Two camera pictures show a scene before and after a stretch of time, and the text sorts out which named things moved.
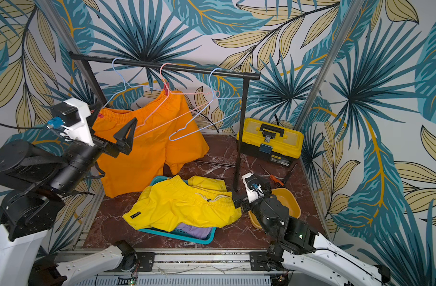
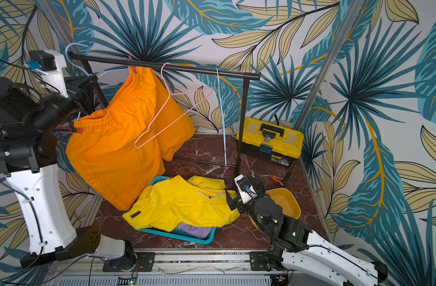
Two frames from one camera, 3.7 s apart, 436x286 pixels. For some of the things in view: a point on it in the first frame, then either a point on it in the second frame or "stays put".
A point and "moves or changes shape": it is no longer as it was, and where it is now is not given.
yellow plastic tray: [287, 199] stays put
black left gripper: [122, 134] → [76, 90]
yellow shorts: [204, 202] stays put
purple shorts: [201, 232] stays put
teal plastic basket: [178, 233] stays put
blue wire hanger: [126, 84] → [84, 72]
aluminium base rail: [187, 267] stays put
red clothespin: [166, 87] → [133, 67]
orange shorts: [166, 136] moves or changes shape
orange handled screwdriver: [275, 179] stays put
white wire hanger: [172, 138] → [217, 70]
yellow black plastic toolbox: [278, 143] stays put
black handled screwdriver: [289, 174] stays put
